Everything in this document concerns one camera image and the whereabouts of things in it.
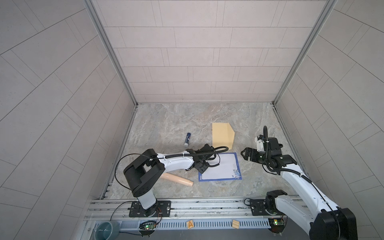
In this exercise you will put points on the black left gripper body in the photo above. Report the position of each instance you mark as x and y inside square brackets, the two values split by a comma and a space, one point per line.
[203, 166]

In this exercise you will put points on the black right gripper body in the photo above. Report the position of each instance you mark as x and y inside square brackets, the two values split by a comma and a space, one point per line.
[259, 157]

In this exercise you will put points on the white letter blue border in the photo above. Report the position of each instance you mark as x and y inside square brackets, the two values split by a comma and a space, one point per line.
[227, 170]

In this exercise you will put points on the yellow paper envelope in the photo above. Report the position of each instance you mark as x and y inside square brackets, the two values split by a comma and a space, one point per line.
[222, 135]

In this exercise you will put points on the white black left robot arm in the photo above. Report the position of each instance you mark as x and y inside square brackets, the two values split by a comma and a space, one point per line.
[147, 168]

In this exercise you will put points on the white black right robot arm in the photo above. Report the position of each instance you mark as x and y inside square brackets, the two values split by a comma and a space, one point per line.
[321, 218]

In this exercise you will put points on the wooden letter block A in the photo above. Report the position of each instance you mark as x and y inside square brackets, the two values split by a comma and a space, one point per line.
[190, 224]

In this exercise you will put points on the blue glue stick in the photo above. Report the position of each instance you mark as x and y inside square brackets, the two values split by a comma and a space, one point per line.
[187, 140]

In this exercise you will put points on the beige wooden cylinder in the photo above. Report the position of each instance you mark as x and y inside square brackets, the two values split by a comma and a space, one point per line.
[177, 179]

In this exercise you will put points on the plain wooden block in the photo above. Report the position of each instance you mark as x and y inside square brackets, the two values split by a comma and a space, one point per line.
[235, 224]

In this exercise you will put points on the right green circuit board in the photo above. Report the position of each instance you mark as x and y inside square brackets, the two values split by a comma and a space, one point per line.
[277, 225]

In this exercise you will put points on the green circuit board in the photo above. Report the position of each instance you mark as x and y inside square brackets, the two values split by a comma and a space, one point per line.
[147, 228]
[277, 225]

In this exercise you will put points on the left green circuit board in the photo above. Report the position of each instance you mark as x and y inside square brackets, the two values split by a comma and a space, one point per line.
[147, 228]

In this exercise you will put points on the teal round bowl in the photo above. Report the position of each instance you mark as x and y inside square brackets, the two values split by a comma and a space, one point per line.
[108, 230]

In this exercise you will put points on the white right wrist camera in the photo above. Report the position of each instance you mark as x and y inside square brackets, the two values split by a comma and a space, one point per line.
[260, 143]

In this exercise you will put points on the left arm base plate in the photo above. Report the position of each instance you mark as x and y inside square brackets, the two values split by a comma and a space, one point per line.
[159, 208]

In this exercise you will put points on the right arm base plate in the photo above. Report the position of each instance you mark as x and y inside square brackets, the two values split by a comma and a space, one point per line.
[259, 208]

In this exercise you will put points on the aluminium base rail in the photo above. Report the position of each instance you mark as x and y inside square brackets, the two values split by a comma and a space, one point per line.
[207, 214]

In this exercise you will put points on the aluminium corner post right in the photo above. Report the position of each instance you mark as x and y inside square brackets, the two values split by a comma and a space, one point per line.
[326, 11]

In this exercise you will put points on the aluminium corner post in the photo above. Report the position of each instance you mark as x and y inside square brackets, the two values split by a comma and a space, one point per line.
[326, 11]
[107, 44]

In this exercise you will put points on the aluminium corner post left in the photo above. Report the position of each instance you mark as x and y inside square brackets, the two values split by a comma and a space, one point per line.
[107, 44]

